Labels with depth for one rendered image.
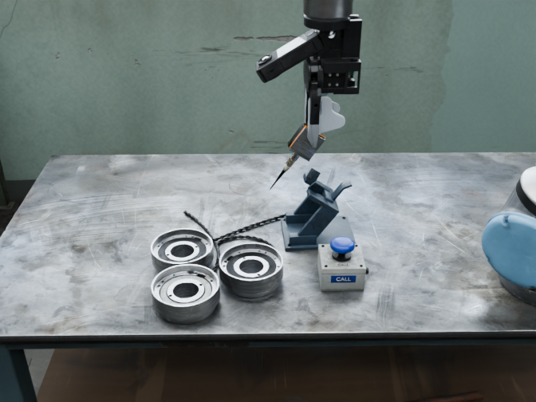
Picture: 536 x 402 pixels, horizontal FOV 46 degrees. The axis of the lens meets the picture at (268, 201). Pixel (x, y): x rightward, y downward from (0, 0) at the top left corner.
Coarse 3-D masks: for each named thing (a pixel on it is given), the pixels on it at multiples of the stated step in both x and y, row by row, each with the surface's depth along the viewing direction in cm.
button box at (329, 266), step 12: (324, 252) 104; (336, 252) 103; (360, 252) 104; (324, 264) 101; (336, 264) 101; (348, 264) 101; (360, 264) 101; (324, 276) 101; (336, 276) 101; (348, 276) 101; (360, 276) 101; (324, 288) 102; (336, 288) 102; (348, 288) 102; (360, 288) 102
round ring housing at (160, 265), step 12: (180, 228) 111; (156, 240) 108; (168, 240) 110; (204, 240) 110; (156, 252) 106; (168, 252) 106; (180, 252) 109; (192, 252) 109; (156, 264) 104; (168, 264) 102; (180, 264) 102; (204, 264) 104
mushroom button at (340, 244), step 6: (336, 240) 102; (342, 240) 101; (348, 240) 102; (330, 246) 101; (336, 246) 100; (342, 246) 100; (348, 246) 100; (354, 246) 101; (342, 252) 100; (348, 252) 100
